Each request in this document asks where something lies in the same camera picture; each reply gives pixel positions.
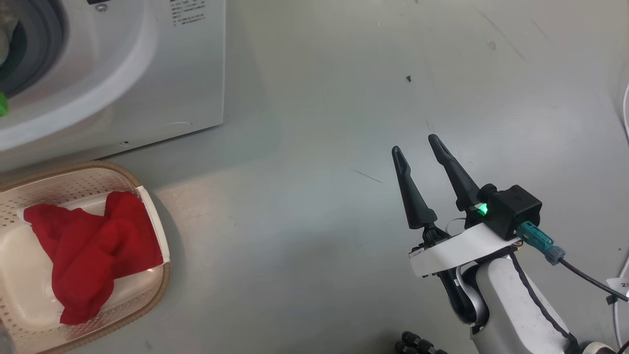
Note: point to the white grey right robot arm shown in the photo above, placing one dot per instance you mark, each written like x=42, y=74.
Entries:
x=506, y=305

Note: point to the white washing machine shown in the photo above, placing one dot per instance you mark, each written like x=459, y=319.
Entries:
x=172, y=73

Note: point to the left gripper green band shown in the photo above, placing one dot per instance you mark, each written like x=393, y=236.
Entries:
x=3, y=104

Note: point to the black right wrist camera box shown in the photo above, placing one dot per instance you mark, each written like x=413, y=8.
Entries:
x=511, y=211

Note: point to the red garment white stripes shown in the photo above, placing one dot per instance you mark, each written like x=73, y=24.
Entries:
x=93, y=246

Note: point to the cream perforated laundry basket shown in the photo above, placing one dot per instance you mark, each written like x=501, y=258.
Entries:
x=19, y=275

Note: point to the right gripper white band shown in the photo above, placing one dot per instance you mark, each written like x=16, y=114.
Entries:
x=457, y=250

